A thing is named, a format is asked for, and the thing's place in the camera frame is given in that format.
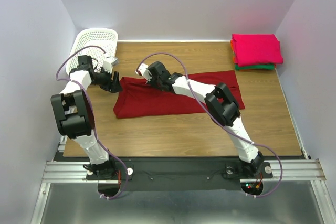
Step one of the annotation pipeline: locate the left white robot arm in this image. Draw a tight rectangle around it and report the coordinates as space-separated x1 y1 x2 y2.
50 55 122 180

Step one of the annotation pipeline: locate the aluminium frame rail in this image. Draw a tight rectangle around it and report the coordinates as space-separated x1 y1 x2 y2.
42 159 326 183

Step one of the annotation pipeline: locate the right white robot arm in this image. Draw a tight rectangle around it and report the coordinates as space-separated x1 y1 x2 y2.
138 61 264 176

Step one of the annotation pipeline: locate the folded orange t shirt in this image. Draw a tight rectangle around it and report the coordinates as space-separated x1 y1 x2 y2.
230 40 236 64

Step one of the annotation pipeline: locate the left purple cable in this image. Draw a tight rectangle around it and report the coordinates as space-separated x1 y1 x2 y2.
55 46 131 200

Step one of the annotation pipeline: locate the dark red t shirt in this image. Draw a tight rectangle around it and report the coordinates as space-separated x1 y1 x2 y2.
113 70 245 119

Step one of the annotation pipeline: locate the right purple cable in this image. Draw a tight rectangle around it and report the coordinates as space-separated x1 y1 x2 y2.
135 52 284 199

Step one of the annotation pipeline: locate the purple cable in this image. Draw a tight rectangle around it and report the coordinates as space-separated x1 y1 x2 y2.
135 52 284 199
55 46 131 200

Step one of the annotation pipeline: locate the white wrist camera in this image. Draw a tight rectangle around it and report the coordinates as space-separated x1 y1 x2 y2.
102 56 119 73
135 63 152 81

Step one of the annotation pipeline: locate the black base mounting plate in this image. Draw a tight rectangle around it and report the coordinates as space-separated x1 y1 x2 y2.
83 157 272 197

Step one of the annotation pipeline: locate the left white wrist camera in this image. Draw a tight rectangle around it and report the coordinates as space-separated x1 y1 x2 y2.
102 56 119 73

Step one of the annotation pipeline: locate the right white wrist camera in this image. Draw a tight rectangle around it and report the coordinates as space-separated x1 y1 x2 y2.
135 63 152 81

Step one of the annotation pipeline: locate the folded green t shirt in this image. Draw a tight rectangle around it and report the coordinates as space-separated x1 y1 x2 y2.
235 64 276 71

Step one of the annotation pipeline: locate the folded pink t shirt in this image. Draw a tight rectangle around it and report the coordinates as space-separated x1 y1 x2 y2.
231 34 284 67

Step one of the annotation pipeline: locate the white perforated plastic basket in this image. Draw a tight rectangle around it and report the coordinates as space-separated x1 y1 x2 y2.
66 28 119 74

